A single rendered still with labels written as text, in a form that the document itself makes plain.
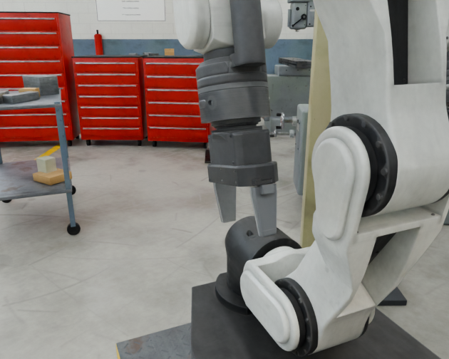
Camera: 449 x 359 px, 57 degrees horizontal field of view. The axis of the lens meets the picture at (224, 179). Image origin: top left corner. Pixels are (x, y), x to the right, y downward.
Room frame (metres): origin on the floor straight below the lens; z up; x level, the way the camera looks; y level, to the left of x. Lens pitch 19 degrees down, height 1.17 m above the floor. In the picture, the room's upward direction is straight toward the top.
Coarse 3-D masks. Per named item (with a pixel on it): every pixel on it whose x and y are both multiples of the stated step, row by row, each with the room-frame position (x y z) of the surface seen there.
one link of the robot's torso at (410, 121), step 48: (336, 0) 0.57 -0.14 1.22; (384, 0) 0.53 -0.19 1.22; (432, 0) 0.58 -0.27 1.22; (336, 48) 0.60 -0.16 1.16; (384, 48) 0.52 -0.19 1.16; (432, 48) 0.57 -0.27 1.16; (336, 96) 0.59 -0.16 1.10; (384, 96) 0.51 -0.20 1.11; (432, 96) 0.53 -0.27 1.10; (384, 144) 0.48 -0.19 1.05; (432, 144) 0.51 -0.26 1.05; (384, 192) 0.47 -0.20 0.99; (432, 192) 0.51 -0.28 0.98
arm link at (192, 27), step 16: (176, 0) 0.53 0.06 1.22; (192, 0) 0.49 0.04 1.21; (208, 0) 0.50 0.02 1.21; (176, 16) 0.53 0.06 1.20; (192, 16) 0.49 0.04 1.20; (208, 16) 0.50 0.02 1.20; (176, 32) 0.54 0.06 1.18; (192, 32) 0.49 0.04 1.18; (208, 32) 0.50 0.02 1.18; (192, 48) 0.51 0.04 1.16
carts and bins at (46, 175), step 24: (0, 96) 2.36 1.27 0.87; (24, 96) 2.43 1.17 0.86; (48, 96) 2.67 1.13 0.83; (0, 168) 2.78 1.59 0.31; (24, 168) 2.78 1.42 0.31; (48, 168) 2.52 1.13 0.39; (0, 192) 2.29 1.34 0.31; (24, 192) 2.29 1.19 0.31; (48, 192) 2.30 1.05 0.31; (72, 192) 3.06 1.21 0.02; (72, 216) 2.35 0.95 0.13
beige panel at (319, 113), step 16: (320, 32) 1.78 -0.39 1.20; (320, 48) 1.78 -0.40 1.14; (320, 64) 1.78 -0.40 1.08; (320, 80) 1.78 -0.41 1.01; (320, 96) 1.78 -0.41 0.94; (320, 112) 1.78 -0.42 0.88; (320, 128) 1.78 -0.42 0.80; (304, 176) 1.82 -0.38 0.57; (304, 192) 1.80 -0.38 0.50; (304, 208) 1.78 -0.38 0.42; (304, 224) 1.78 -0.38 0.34; (304, 240) 1.78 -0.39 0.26; (384, 304) 1.62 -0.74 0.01; (400, 304) 1.62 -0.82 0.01
